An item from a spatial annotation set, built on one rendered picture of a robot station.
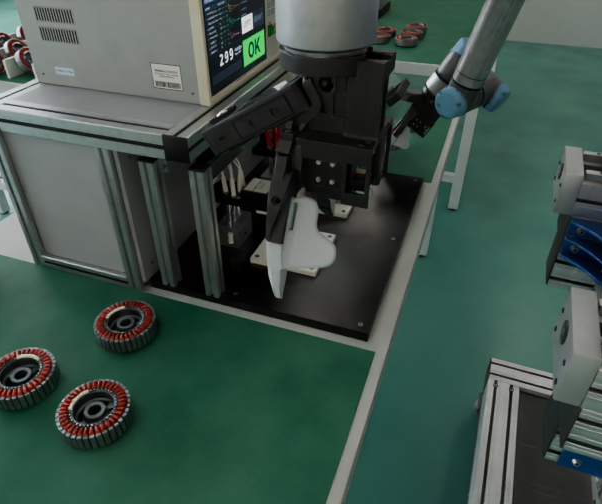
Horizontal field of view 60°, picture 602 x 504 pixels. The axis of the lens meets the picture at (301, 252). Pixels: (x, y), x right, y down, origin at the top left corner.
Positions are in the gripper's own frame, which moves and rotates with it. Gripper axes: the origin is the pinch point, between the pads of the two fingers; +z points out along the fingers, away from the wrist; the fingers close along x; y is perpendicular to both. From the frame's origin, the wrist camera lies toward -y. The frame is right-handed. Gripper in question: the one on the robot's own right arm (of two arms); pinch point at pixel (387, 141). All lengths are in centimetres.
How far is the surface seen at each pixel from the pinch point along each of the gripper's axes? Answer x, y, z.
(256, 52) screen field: -44, -36, -20
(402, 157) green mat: 2.3, 6.8, 2.6
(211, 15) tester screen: -61, -41, -29
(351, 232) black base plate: -45.6, 3.1, 2.5
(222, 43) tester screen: -58, -39, -24
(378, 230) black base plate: -42.6, 8.2, -0.4
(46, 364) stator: -104, -30, 20
